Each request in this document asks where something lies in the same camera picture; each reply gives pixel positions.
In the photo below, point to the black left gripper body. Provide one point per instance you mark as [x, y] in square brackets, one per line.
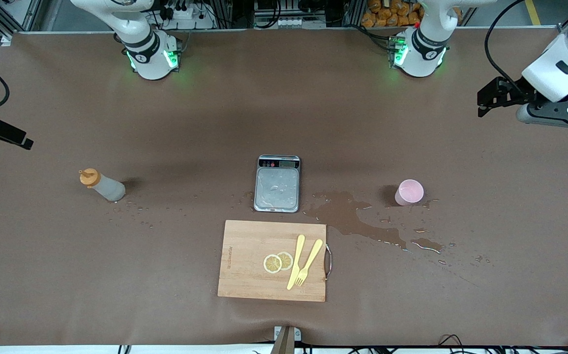
[516, 91]

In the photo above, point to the clear sauce bottle orange cap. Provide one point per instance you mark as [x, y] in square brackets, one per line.
[106, 188]

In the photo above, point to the pink plastic cup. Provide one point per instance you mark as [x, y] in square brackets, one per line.
[409, 191]

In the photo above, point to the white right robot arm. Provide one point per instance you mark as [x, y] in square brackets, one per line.
[148, 56]

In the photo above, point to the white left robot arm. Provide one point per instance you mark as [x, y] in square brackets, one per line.
[424, 49]

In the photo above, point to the pile of orange snacks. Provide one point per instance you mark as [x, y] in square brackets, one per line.
[392, 14]

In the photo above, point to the small liquid puddle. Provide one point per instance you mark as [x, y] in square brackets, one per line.
[426, 244]

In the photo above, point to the brown table mat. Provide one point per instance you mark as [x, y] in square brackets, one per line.
[116, 275]

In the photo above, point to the large liquid puddle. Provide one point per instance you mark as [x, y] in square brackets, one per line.
[343, 214]

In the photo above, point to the white power strip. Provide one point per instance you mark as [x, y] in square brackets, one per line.
[185, 17]

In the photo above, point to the silver digital kitchen scale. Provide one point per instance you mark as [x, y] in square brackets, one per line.
[277, 189]

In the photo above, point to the yellow plastic fork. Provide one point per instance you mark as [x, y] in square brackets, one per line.
[311, 258]

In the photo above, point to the yellow plastic knife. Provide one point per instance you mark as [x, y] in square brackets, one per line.
[297, 255]

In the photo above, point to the lemon slice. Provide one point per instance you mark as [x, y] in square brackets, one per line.
[287, 259]
[272, 264]

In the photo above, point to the metal table clamp bracket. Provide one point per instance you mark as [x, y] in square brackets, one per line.
[286, 339]

